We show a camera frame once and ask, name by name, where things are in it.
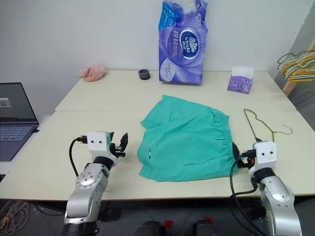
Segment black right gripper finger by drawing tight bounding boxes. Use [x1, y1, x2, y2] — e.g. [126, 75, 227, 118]
[232, 142, 241, 162]

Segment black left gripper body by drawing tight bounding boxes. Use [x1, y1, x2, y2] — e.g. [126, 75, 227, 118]
[108, 142, 126, 163]

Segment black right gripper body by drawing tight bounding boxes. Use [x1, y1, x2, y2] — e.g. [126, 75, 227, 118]
[239, 148, 257, 168]

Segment thin wire clothes hanger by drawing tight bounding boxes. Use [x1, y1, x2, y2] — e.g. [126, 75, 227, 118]
[244, 108, 293, 144]

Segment green shorts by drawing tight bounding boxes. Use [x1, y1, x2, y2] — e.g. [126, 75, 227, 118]
[136, 94, 245, 183]

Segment pink fluffy cloth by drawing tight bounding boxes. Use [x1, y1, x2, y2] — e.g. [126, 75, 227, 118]
[78, 63, 108, 83]

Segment small purple tissue pack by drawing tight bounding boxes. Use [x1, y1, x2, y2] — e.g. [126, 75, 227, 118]
[226, 65, 255, 95]

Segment black round container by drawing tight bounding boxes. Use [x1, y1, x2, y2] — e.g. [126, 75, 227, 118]
[138, 69, 152, 81]

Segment dark rounded shape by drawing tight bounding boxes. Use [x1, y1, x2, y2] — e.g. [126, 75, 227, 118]
[133, 220, 168, 236]

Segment wooden clothes rack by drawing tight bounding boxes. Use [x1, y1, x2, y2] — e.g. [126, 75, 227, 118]
[282, 38, 315, 95]

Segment dark grey laptop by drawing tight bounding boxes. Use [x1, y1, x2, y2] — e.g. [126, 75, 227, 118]
[0, 82, 40, 162]

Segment purple Vinda tissue multipack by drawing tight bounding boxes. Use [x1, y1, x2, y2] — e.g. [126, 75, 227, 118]
[157, 0, 209, 87]

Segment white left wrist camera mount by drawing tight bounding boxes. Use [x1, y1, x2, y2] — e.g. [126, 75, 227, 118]
[87, 131, 112, 158]

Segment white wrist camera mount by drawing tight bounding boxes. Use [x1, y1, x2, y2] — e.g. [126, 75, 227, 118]
[87, 131, 112, 158]
[252, 141, 278, 171]

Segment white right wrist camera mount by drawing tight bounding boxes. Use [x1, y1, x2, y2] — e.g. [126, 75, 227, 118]
[252, 141, 278, 171]

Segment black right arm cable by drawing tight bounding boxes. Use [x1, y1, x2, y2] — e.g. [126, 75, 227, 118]
[229, 149, 258, 236]

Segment bunch of wire hangers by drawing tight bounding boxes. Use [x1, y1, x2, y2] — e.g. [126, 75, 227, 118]
[276, 50, 315, 82]

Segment pale tangled floor cables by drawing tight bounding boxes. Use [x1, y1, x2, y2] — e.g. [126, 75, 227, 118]
[0, 199, 31, 236]

